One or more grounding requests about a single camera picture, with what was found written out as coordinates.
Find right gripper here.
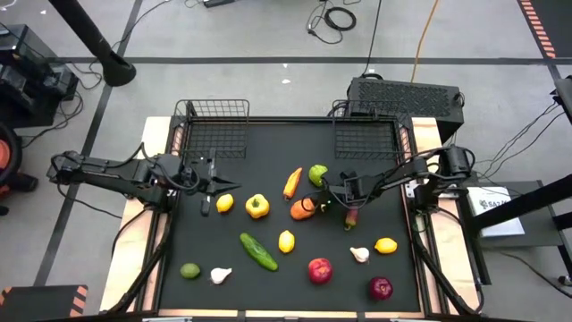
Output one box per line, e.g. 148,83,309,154
307,171,377,210

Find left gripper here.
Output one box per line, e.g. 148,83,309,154
178,148,243,218

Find yellow lemon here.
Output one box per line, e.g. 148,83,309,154
277,229,297,255
374,236,399,256
215,193,235,215

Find green ridged chayote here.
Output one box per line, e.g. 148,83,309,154
307,164,329,188

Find orange yellow chili pepper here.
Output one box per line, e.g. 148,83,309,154
282,166,304,201

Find yellow bell pepper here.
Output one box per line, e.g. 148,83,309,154
244,193,271,220

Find white garlic bulb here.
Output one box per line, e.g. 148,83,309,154
209,267,233,285
349,246,371,264

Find green cucumber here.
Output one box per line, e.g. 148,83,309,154
239,232,280,273

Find red yellow apple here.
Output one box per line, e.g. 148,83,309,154
307,257,334,286

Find green lime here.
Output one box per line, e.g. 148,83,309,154
180,262,202,281

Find black table mat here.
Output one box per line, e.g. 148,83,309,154
158,120,421,313

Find black computer case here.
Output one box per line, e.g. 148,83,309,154
347,76,466,144

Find white label box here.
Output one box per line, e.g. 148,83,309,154
466,185,526,238

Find black pole with flared base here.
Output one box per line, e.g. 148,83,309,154
47,0,138,88

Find black stand beam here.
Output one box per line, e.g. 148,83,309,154
471,173,572,233

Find black side table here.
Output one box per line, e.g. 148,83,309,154
462,178,567,250

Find black orange-striped floor mat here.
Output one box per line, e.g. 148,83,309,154
517,0,572,59
0,284,89,322

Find orange and black device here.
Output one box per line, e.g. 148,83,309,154
0,123,39,200

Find black equipment cart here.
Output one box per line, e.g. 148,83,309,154
0,24,80,129

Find black wire basket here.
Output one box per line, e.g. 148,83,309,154
172,98,250,160
331,98,412,161

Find coiled black cable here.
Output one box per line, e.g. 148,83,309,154
306,0,358,46

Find long black floor cable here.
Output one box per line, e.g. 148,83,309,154
360,0,383,77

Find orange extension cable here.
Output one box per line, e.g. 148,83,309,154
409,0,442,84

